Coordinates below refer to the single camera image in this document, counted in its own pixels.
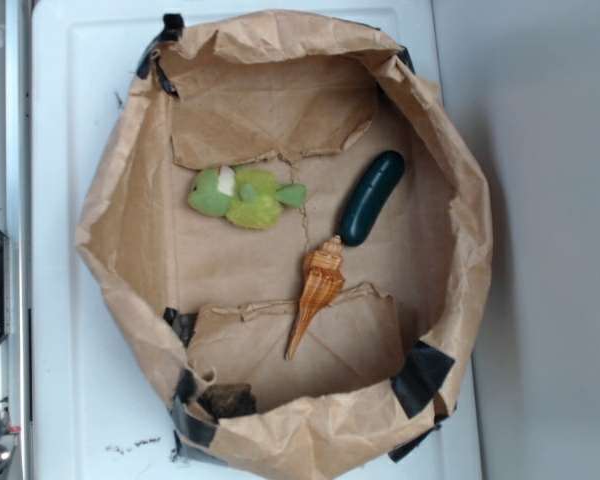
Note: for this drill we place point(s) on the dark brown rock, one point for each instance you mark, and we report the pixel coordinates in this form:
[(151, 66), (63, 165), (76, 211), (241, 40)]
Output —
[(228, 400)]

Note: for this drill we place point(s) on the brown paper bag bin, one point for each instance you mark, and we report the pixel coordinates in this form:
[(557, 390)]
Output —
[(200, 301)]

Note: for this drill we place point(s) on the orange spiral seashell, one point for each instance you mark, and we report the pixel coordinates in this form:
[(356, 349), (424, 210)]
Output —
[(323, 281)]

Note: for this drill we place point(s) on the green plush turtle toy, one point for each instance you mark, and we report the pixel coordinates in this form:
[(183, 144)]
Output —
[(249, 198)]

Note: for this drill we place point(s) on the dark green cucumber toy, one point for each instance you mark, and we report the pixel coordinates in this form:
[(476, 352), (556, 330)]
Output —
[(368, 197)]

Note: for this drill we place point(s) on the white tray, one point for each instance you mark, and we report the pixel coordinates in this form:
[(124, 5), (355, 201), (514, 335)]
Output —
[(96, 415)]

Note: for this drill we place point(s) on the aluminium frame rail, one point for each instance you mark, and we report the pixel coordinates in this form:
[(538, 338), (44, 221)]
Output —
[(16, 444)]

